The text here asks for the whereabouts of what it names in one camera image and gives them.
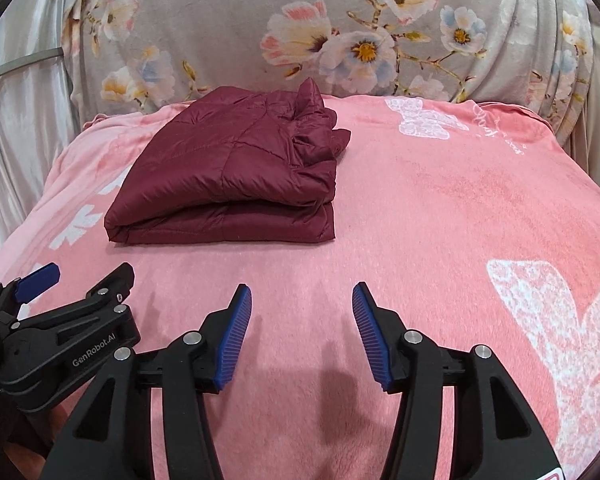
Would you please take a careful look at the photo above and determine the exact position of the maroon quilted puffer jacket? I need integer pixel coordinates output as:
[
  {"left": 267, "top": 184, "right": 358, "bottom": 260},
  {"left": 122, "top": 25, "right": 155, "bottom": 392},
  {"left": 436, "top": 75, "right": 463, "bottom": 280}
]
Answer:
[{"left": 104, "top": 79, "right": 351, "bottom": 245}]

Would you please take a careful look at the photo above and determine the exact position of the person's left hand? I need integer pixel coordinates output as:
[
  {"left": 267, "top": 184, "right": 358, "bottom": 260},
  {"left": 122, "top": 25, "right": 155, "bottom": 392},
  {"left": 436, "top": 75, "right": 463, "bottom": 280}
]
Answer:
[{"left": 5, "top": 405, "right": 68, "bottom": 480}]

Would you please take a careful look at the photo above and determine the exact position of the pink printed blanket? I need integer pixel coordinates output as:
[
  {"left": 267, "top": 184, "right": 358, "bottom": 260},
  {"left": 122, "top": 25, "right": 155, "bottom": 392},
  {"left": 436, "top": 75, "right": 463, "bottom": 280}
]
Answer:
[{"left": 0, "top": 96, "right": 600, "bottom": 479}]

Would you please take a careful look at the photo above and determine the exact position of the grey floral bedsheet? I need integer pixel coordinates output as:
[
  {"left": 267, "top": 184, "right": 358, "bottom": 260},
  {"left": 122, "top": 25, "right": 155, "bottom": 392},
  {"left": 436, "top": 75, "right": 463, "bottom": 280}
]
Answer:
[{"left": 61, "top": 0, "right": 593, "bottom": 136}]

